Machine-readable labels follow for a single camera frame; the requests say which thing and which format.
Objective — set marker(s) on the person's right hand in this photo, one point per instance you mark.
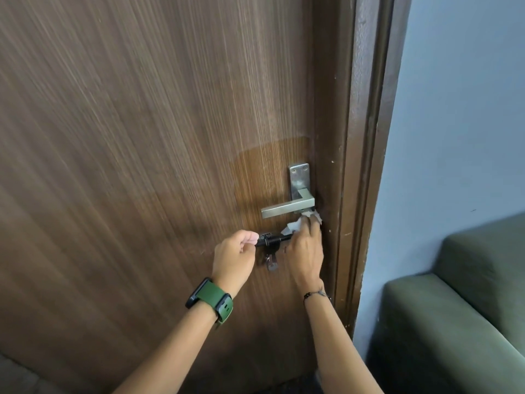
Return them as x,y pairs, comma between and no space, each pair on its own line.
305,258

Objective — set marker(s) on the person's left hand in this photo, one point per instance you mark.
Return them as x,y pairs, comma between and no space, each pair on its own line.
231,260

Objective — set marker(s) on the person's left fingers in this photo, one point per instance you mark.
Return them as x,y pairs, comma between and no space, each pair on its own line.
247,237

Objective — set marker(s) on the person's right thumb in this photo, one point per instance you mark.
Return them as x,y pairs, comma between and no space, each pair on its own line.
288,243

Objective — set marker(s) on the black sliding door bolt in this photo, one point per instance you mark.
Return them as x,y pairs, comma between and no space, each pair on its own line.
272,239

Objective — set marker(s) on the white tissue cloth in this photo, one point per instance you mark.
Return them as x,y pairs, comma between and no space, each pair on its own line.
296,225

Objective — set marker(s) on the person's right forearm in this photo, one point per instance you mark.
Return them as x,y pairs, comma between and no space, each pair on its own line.
336,344

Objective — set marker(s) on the person's left forearm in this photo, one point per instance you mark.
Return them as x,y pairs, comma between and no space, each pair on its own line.
172,348

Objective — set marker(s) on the brown wooden door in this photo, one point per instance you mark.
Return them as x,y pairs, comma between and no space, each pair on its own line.
123,139

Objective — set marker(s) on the green fabric sofa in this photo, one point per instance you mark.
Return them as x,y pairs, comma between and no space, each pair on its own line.
447,324

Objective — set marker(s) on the dark brown door frame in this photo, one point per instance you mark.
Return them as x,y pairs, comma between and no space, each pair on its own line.
371,118

